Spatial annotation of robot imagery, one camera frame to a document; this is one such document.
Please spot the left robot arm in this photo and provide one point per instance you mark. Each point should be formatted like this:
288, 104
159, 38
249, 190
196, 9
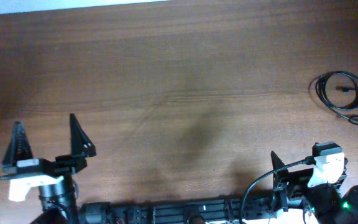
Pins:
61, 196

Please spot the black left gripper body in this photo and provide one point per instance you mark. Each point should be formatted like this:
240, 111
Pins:
59, 165

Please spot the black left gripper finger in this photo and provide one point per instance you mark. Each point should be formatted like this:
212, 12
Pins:
81, 145
18, 148

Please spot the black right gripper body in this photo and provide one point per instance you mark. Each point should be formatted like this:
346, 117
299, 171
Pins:
291, 179

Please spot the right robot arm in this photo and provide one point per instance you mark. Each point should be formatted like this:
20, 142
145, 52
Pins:
347, 208

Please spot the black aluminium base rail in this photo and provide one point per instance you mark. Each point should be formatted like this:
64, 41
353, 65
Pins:
226, 209

